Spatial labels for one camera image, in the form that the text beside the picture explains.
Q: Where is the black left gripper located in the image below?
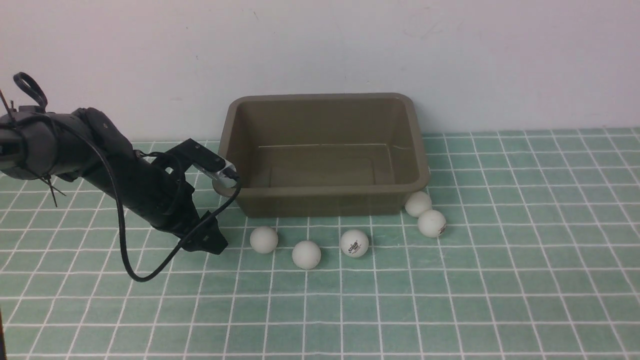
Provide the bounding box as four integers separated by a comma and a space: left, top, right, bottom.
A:
105, 150, 229, 255

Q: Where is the white ball with logo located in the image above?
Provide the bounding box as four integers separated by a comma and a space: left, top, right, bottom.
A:
339, 228, 370, 258

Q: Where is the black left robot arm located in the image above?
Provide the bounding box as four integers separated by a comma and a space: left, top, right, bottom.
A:
1, 106, 228, 255

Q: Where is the olive green plastic bin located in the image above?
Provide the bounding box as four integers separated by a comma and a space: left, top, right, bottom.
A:
217, 92, 431, 218

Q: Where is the green checkered tablecloth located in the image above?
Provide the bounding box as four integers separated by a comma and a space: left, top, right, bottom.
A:
0, 128, 640, 360

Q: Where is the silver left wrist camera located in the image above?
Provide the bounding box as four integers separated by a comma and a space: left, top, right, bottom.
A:
165, 138, 240, 189

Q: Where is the black left camera cable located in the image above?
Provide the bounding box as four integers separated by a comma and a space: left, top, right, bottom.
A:
47, 117, 243, 283

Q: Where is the black cable tie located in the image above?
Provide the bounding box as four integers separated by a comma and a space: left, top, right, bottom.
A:
0, 71, 60, 207

